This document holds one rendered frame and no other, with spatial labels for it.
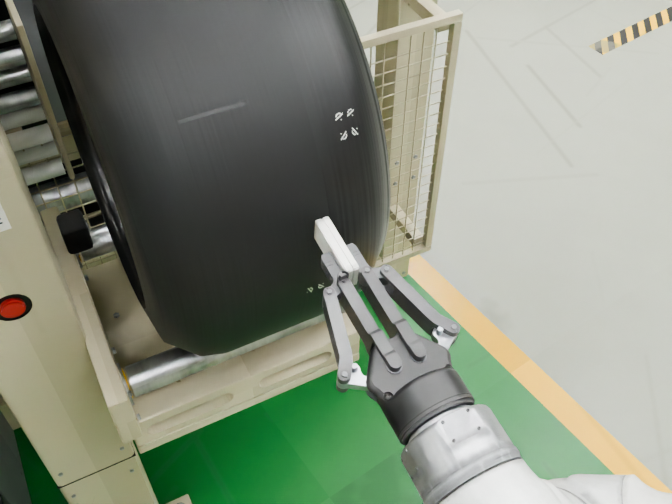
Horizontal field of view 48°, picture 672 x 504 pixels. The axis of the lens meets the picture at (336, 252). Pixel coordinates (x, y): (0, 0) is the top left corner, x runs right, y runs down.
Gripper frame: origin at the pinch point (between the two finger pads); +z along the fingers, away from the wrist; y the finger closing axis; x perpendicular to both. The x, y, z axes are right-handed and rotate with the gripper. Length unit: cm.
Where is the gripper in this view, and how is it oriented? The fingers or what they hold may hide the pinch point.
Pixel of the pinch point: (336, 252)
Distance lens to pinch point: 75.2
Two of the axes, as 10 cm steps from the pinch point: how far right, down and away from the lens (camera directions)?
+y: -8.9, 3.3, -3.1
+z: -4.5, -7.5, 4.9
